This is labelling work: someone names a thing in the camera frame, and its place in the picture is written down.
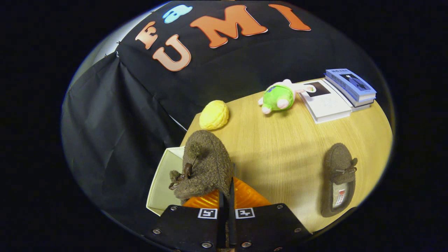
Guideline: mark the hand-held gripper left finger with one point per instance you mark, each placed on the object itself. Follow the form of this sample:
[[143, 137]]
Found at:
[[221, 231]]

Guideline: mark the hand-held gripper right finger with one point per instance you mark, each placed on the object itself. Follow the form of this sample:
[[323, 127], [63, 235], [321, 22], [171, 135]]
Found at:
[[232, 227]]

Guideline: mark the green and pink plush toy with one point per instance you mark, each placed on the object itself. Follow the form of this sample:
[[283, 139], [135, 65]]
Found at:
[[278, 98]]

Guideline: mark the brown fuzzy shoe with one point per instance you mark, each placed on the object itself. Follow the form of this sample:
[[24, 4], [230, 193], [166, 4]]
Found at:
[[210, 157], [337, 157]]

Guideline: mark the black backdrop cloth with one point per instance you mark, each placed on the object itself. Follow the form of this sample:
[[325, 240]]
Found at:
[[245, 63]]

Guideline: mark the white cover book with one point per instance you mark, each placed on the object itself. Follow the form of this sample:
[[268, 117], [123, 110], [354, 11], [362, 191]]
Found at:
[[327, 105]]

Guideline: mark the yellow plush ball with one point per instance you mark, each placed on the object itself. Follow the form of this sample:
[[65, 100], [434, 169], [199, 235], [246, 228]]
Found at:
[[213, 115]]

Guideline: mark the beige fabric storage box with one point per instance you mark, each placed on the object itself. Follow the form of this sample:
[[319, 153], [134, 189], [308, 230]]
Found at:
[[161, 189]]

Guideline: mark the dark blue cover book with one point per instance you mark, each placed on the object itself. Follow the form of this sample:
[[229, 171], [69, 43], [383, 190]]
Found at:
[[362, 104]]

